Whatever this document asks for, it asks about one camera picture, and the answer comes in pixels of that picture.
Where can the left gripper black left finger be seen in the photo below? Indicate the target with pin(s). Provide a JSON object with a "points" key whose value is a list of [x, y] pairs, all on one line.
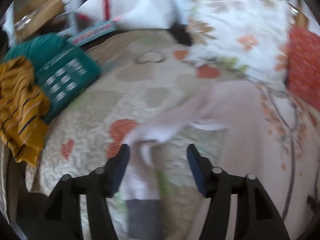
{"points": [[61, 216]]}

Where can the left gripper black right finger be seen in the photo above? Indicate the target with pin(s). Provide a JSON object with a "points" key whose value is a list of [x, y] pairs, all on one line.
{"points": [[256, 216]]}

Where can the pink sweater with grey cuffs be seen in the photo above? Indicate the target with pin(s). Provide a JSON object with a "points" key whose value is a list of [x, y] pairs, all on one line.
{"points": [[274, 137]]}

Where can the mustard striped garment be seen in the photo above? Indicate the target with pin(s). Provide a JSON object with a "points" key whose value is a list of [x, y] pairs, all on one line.
{"points": [[23, 104]]}

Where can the teal printed package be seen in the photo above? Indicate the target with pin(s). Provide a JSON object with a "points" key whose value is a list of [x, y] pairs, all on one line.
{"points": [[61, 69]]}

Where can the quilted heart-pattern bedspread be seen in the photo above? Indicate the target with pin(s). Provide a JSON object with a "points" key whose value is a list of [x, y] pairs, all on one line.
{"points": [[145, 77]]}

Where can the red floral cushion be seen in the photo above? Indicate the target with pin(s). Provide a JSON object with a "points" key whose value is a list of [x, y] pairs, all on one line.
{"points": [[303, 69]]}

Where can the white floral pillow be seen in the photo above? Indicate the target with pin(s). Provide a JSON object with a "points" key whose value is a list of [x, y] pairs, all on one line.
{"points": [[247, 36]]}

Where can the light blue patterned box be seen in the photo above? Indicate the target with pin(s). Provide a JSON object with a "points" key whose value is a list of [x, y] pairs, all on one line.
{"points": [[92, 33]]}

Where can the brown cardboard box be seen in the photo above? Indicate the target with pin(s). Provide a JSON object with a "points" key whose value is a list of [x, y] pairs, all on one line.
{"points": [[34, 15]]}

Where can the white plastic bag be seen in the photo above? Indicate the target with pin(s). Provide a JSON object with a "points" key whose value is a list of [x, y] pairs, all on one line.
{"points": [[133, 14]]}

